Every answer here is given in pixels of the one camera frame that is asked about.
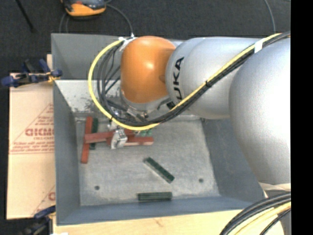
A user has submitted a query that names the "red-brown flat block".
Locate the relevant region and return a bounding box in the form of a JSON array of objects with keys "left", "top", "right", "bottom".
[
  {"left": 106, "top": 135, "right": 155, "bottom": 147},
  {"left": 84, "top": 128, "right": 137, "bottom": 144},
  {"left": 80, "top": 116, "right": 94, "bottom": 165}
]

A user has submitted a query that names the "dark green flat block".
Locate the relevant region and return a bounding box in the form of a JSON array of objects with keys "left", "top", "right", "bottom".
[
  {"left": 137, "top": 191, "right": 173, "bottom": 202},
  {"left": 142, "top": 156, "right": 176, "bottom": 184},
  {"left": 89, "top": 117, "right": 99, "bottom": 150}
]

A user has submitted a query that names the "grey metal bin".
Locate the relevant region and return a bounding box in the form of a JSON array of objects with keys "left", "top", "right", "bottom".
[{"left": 50, "top": 32, "right": 269, "bottom": 226}]

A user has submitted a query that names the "brown cardboard board red print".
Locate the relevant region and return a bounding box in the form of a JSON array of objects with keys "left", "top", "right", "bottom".
[{"left": 5, "top": 72, "right": 57, "bottom": 220}]

